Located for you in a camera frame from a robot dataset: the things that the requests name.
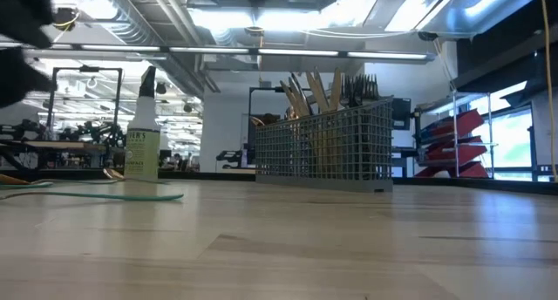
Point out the red storage bin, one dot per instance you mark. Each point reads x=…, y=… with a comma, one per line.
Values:
x=466, y=152
x=475, y=171
x=457, y=123

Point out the black metal stand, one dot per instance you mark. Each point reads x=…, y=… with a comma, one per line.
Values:
x=266, y=89

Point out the round ceiling fixture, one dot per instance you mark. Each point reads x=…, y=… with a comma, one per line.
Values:
x=254, y=31

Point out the grey plastic cutlery basket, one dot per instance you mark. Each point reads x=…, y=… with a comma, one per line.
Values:
x=327, y=147

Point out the black ceiling-mounted device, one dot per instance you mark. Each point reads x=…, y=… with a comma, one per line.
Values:
x=66, y=18

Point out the black pendant lamp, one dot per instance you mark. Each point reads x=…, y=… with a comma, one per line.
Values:
x=162, y=89
x=188, y=108

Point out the metal shelf rack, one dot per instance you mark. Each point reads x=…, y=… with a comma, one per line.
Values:
x=454, y=117

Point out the spray bottle yellow-green label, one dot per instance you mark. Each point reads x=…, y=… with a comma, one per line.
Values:
x=142, y=152

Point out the black fork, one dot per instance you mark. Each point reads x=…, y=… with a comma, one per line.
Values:
x=348, y=90
x=373, y=87
x=356, y=90
x=365, y=88

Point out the black dome camera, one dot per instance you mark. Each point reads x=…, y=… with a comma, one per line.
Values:
x=427, y=36

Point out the person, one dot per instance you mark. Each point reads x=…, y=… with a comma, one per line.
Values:
x=181, y=161

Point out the background wooden table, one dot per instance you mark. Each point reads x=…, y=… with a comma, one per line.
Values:
x=52, y=145

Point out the silver ventilation duct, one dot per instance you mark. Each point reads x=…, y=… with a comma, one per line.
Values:
x=131, y=25

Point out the black metal rig frame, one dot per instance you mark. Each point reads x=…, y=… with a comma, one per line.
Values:
x=87, y=69

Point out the dark monitor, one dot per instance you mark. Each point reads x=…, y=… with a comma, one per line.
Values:
x=401, y=112

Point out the long led light bar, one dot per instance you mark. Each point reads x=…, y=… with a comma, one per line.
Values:
x=296, y=52

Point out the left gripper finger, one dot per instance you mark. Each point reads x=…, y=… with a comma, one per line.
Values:
x=15, y=77
x=22, y=8

